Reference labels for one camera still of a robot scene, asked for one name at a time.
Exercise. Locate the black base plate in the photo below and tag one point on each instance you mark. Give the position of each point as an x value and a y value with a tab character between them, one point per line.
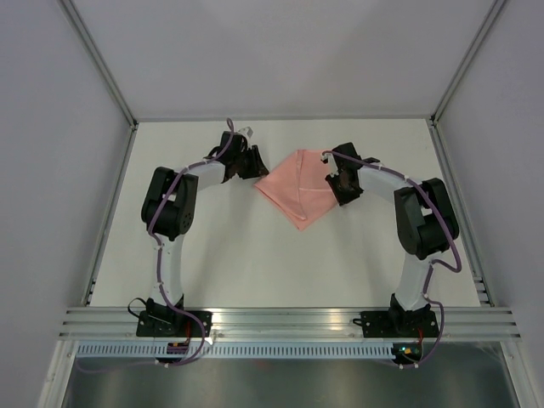
175	325
380	324

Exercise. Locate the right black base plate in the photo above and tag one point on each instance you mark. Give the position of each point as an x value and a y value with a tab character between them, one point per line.
380	324

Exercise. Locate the pink cloth napkin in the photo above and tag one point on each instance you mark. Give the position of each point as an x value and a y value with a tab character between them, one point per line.
297	187

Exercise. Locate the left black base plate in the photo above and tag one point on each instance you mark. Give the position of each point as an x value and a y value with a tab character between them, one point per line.
175	325

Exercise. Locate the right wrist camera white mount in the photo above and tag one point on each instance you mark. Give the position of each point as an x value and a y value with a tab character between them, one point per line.
327	158

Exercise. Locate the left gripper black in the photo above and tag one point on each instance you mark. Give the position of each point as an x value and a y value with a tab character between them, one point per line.
257	168

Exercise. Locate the white slotted cable duct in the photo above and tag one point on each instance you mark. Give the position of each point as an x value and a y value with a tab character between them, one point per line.
237	350

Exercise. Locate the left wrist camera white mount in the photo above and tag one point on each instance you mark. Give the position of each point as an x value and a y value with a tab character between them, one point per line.
247	132

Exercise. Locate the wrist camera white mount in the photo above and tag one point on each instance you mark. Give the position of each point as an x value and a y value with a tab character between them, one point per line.
327	158
247	132

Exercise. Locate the aluminium front rail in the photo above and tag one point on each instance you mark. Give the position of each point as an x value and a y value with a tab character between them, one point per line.
472	324

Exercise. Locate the aluminium frame post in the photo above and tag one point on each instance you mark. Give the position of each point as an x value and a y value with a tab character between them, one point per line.
491	17
84	35

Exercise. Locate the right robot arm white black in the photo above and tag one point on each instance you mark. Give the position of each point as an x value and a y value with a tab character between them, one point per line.
425	221

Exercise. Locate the right aluminium frame post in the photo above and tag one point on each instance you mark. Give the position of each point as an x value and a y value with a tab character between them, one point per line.
491	17

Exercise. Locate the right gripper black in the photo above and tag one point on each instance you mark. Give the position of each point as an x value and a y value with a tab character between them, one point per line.
342	198

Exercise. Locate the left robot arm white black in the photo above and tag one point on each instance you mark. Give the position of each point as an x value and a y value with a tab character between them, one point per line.
169	208

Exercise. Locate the left aluminium frame post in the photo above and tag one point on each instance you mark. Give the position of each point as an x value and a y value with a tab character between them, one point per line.
84	35

